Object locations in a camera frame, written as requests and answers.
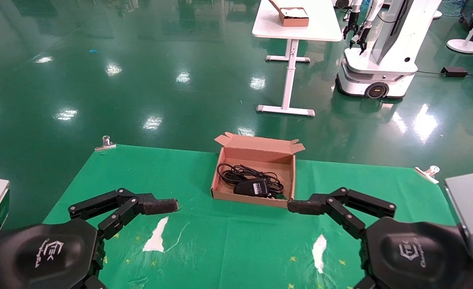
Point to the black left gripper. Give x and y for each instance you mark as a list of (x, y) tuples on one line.
[(43, 253)]

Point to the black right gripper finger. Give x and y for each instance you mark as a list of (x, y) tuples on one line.
[(306, 206)]

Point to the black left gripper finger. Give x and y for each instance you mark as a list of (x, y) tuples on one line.
[(158, 205)]

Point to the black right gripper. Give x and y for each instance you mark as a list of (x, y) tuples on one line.
[(417, 253)]

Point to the white robot arm black gripper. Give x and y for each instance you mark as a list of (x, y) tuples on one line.
[(352, 24), (364, 36)]

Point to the open brown cardboard box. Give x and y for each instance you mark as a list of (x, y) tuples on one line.
[(256, 154)]

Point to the small brown cardboard box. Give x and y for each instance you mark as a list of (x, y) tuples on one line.
[(296, 21)]

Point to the metal binder clip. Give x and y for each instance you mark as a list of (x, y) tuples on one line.
[(106, 144), (427, 173)]

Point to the white wheeled robot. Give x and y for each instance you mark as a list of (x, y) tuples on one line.
[(388, 52)]

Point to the white table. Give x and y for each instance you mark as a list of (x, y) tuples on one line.
[(320, 24)]

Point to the white packing material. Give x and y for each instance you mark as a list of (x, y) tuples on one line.
[(294, 13)]

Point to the black power adapter brick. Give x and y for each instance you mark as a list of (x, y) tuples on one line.
[(454, 72)]

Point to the white round-base stand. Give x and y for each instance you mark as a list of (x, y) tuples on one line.
[(464, 45)]

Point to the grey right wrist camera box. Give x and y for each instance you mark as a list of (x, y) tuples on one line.
[(471, 212)]

